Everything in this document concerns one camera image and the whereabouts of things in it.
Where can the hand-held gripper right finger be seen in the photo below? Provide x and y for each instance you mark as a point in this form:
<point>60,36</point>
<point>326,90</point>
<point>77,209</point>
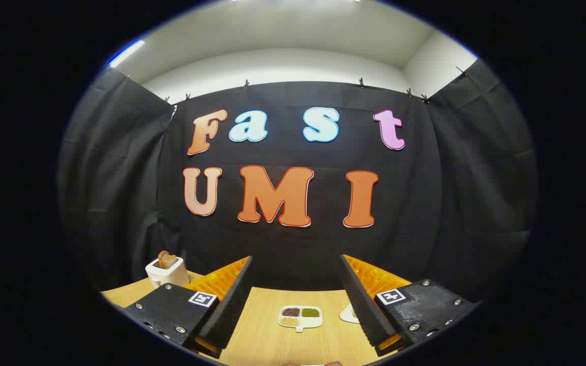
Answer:
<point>359,300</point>

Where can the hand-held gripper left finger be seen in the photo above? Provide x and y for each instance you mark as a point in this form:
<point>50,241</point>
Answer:
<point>232,300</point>

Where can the small white plate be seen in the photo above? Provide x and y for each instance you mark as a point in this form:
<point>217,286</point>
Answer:
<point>346,314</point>

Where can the pile of green beans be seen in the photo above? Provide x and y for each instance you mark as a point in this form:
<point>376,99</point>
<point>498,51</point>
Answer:
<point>310,312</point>

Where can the pile of dark red beans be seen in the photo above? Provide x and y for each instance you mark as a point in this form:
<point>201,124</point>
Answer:
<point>291,311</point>

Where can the pile of yellow soybeans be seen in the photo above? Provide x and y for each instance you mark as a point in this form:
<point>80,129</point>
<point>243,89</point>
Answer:
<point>289,321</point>

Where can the white divided tray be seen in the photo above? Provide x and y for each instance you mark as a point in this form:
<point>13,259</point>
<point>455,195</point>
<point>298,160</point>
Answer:
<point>300,324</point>

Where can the white toaster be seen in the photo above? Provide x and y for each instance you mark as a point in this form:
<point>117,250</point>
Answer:
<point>168,274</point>

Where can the toasted bread slice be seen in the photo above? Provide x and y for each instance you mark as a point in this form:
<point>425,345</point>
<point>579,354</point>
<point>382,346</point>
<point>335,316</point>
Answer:
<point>167,260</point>

